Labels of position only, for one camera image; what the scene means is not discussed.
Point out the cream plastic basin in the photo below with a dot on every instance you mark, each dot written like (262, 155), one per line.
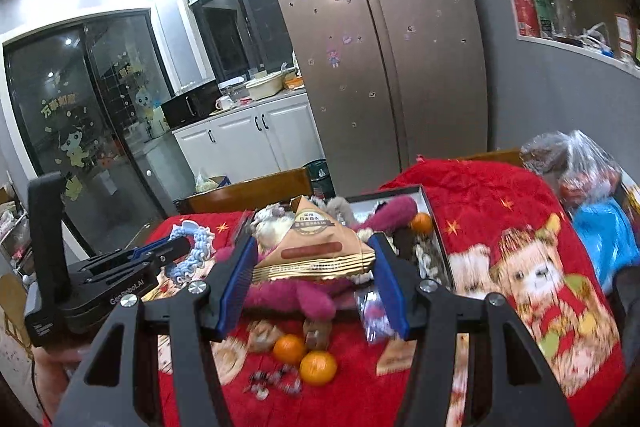
(265, 88)

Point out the dark brown box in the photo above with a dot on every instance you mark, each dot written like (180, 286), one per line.
(402, 243)

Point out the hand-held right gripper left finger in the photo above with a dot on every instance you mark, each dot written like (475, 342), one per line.
(235, 287)

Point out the clear purple packet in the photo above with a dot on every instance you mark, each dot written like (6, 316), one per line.
(372, 314)

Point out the wooden chair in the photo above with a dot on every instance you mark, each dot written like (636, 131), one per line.
(487, 157)
(240, 197)

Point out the grey furry scrunchie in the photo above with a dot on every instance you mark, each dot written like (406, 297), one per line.
(340, 207)

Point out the person's left hand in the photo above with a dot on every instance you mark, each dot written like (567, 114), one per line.
(52, 374)

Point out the small picture frame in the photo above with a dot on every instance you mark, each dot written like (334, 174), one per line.
(625, 36)

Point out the small triangular brown packet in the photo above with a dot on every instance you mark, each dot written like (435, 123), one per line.
(264, 336)

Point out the white kitchen cabinet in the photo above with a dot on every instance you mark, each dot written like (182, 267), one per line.
(290, 132)

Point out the orange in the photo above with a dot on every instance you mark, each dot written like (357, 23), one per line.
(421, 223)
(318, 368)
(289, 349)

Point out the blue crochet scrunchie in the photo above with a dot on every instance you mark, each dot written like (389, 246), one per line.
(197, 252)

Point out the blue plastic bag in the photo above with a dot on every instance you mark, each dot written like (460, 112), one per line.
(605, 232)

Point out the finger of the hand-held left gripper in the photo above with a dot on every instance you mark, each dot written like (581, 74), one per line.
(162, 249)

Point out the red printed blanket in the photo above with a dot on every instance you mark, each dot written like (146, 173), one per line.
(480, 207)

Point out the green box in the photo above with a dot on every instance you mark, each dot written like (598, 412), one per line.
(542, 4)

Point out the orange food tray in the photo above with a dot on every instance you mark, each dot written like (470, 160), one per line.
(293, 83)

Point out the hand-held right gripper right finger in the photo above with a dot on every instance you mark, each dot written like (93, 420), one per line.
(392, 287)

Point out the black microwave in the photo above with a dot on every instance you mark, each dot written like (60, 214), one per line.
(185, 107)

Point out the glass sliding door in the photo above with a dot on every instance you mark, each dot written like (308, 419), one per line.
(75, 107)

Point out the silver double-door fridge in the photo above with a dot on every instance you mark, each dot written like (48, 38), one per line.
(350, 107)

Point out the clear bag of dark goods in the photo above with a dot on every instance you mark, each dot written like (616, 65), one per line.
(550, 157)

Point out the clear glass jar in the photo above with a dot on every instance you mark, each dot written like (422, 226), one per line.
(560, 7)

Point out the white mug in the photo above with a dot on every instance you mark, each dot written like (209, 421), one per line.
(223, 103)

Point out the dark kitchen window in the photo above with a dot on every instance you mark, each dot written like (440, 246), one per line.
(240, 37)

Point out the magenta plush bear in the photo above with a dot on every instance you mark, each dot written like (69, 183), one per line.
(295, 299)

